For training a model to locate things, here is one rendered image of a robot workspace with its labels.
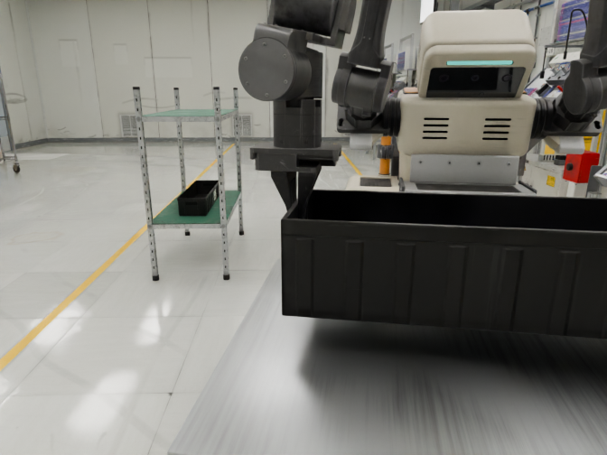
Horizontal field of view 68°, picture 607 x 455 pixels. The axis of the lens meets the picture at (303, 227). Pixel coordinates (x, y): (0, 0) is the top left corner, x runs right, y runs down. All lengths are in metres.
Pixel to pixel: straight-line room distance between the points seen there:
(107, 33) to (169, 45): 1.24
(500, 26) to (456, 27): 0.08
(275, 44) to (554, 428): 0.42
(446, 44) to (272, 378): 0.72
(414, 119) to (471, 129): 0.12
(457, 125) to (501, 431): 0.70
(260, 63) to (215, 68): 9.73
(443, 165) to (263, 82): 0.63
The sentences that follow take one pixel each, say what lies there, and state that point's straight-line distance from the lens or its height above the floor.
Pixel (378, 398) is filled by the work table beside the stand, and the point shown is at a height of 0.80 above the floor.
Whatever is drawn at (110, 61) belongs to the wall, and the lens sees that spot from 10.73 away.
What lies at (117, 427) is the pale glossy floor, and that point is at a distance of 1.77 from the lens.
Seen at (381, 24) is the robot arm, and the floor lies 1.19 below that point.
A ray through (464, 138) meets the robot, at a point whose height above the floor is 0.98.
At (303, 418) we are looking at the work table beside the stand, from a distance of 0.44.
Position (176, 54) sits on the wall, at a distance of 10.35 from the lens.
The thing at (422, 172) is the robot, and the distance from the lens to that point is 1.02.
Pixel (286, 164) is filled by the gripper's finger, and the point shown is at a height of 1.00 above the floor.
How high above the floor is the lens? 1.08
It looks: 17 degrees down
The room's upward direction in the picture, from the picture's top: straight up
